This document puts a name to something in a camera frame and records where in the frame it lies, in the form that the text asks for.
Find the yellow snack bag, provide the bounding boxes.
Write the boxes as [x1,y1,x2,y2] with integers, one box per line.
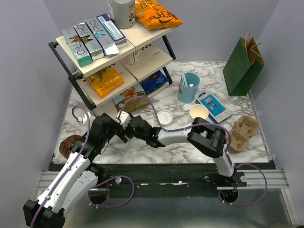
[86,67,124,98]

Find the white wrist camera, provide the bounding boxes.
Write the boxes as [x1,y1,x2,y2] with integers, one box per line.
[76,113,95,125]
[115,111,131,129]

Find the black frame beige shelf rack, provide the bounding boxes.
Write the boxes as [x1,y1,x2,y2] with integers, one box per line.
[49,22,176,116]

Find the light blue cup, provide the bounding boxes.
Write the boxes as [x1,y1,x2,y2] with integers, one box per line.
[177,73,200,104]

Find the brown snack bag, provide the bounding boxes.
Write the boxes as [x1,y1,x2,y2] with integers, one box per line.
[113,83,152,114]

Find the brown cardboard cup carrier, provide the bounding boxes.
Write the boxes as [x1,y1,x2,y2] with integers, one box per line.
[228,115,260,153]

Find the silver glitter pouch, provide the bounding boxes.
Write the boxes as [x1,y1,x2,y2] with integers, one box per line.
[220,121,233,131]

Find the stack of white paper cups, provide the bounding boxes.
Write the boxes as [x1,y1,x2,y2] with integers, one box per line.
[188,104,209,123]

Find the brown RO box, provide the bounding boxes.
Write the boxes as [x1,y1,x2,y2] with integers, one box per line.
[73,22,104,61]

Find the blue razor box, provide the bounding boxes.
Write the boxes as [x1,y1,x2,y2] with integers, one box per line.
[196,92,232,124]

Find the green paper bag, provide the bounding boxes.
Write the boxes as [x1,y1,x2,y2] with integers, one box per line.
[223,33,264,96]

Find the teal RO box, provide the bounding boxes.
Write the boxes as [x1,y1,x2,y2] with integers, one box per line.
[62,27,93,67]

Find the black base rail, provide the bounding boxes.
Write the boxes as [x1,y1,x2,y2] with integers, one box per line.
[48,162,277,199]

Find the white stirrers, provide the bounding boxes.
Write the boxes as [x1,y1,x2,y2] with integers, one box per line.
[181,70,194,87]

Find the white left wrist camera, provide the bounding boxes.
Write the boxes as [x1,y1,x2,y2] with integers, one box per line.
[76,113,95,125]

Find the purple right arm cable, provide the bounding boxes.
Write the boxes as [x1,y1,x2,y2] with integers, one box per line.
[117,96,268,207]

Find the orange chips bag top shelf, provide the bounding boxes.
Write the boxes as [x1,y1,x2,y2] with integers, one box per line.
[135,0,183,30]

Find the purple white box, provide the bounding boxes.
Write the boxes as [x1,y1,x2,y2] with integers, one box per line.
[96,14,128,49]

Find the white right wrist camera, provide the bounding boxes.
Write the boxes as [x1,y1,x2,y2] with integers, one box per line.
[115,111,131,129]

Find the grey canister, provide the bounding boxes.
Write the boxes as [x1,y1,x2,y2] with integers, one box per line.
[107,0,136,29]

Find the blue snack bag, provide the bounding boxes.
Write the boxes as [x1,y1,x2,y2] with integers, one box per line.
[140,70,169,95]

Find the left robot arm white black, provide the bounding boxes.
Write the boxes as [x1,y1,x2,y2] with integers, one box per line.
[23,112,130,228]

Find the blue RO box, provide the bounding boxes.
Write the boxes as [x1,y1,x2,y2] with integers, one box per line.
[85,18,119,57]

